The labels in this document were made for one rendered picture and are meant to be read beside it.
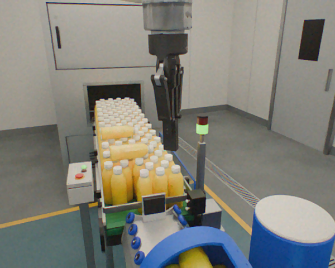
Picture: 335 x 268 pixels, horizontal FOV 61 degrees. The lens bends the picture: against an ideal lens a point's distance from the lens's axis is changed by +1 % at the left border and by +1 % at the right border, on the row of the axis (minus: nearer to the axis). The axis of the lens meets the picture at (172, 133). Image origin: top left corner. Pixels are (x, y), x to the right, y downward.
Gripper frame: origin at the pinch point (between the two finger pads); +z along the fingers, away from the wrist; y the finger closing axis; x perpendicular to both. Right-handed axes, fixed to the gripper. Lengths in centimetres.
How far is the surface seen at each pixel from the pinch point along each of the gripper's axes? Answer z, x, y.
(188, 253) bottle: 29.3, -4.4, -1.5
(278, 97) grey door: 92, -29, 446
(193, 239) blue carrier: 25.1, -5.4, -1.2
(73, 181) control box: 38, 55, 30
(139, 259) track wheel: 51, 17, 13
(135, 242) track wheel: 51, 22, 19
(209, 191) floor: 151, 37, 216
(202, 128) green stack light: 30, 14, 88
